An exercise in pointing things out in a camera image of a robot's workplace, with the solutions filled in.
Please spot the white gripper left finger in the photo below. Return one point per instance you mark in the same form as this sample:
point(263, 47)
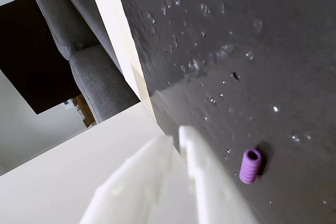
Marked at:
point(141, 182)

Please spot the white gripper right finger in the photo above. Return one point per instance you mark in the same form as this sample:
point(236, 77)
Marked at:
point(210, 182)

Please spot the purple ribbed pen grip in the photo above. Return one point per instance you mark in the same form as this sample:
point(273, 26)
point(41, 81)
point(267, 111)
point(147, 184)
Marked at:
point(248, 169)

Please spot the brown cardboard box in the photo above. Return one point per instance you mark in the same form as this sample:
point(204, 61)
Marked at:
point(86, 113)

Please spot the grey fabric sofa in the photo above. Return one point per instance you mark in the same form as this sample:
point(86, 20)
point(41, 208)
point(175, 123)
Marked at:
point(89, 72)

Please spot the black table mat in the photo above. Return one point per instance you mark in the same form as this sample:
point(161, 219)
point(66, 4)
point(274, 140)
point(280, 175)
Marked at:
point(262, 51)

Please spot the black flat panel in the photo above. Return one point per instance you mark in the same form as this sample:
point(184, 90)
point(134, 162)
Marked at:
point(29, 58)

